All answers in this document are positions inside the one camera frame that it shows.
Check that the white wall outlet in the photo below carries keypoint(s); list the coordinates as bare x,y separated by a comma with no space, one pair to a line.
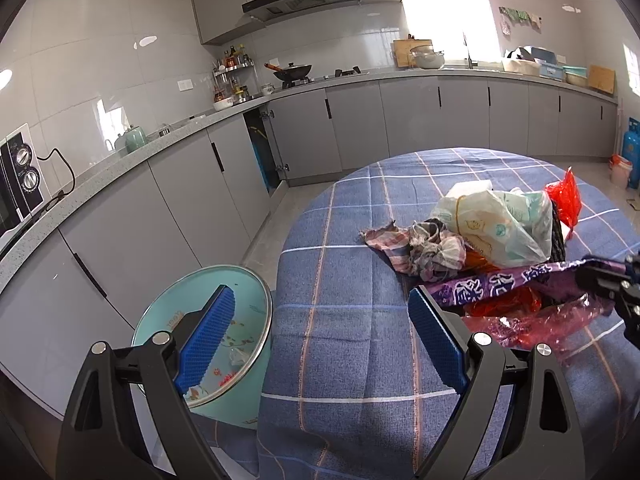
185,85

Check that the white basin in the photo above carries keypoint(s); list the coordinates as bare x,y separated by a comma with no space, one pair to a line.
517,65

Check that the orange packet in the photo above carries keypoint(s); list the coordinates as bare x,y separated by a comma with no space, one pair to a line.
475,261

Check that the black wok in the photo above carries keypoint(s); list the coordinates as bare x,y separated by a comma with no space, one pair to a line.
295,71

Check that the light wooden board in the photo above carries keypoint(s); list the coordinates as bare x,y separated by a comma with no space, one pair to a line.
601,79

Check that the glass bowl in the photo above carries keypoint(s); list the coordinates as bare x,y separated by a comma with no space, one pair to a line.
429,60

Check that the black and silver microwave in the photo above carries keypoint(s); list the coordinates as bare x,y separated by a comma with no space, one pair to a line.
15,180

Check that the metal faucet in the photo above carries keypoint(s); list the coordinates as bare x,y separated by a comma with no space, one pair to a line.
470,55

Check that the hanging dish cloths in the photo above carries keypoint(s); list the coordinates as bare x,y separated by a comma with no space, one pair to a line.
520,14

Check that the teal plastic basin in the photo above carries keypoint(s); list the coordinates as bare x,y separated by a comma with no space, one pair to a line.
576,75

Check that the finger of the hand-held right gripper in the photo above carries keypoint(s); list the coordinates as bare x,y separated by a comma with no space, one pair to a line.
631,320
600,280

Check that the grey kitchen countertop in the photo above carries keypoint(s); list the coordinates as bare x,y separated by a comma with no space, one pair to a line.
100,160

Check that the metal spice rack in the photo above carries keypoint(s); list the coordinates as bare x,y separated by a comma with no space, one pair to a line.
235,65

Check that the green kettle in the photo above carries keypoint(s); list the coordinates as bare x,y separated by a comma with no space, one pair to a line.
135,140

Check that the gas stove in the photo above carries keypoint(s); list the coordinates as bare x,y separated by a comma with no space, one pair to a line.
345,72

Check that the purple snack packet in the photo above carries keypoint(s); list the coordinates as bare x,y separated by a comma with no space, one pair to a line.
480,287

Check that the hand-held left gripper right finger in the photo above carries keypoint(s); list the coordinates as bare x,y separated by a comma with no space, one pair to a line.
435,340

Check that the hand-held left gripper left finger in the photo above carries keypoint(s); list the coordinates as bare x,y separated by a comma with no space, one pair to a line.
210,340

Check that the checked cloth rag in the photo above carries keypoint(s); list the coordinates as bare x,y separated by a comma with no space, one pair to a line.
430,255

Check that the blue gas cylinder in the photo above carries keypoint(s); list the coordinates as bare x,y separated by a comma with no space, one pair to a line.
631,155

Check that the white mug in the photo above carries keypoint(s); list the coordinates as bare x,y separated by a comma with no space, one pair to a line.
267,89

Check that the clear red plastic wrapper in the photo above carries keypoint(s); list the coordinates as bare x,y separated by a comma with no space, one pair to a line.
540,327

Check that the grey upper cabinets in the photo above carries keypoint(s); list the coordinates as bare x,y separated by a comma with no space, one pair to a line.
220,0

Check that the bright window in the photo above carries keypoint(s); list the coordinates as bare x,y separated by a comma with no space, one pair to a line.
450,10

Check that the blue checked tablecloth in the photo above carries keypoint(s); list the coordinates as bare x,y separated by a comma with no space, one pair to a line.
350,310

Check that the white bowl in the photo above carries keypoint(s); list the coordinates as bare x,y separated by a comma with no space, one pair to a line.
223,105

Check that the red plastic bag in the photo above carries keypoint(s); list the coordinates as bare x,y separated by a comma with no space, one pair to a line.
567,200

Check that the small bin with red bag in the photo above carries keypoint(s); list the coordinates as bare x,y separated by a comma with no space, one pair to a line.
620,172

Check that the blue plastic crate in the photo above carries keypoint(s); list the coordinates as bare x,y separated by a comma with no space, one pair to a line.
550,67

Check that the wooden cutting board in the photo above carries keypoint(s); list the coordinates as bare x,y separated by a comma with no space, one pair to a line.
402,52

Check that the black mesh bag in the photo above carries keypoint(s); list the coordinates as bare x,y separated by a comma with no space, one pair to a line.
559,240

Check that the white printed plastic bag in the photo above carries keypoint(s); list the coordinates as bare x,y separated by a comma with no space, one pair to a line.
500,225

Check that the grey base cabinets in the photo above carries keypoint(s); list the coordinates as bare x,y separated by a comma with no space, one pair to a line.
200,185

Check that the teal round trash bin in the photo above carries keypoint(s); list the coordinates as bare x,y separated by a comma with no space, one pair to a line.
250,320

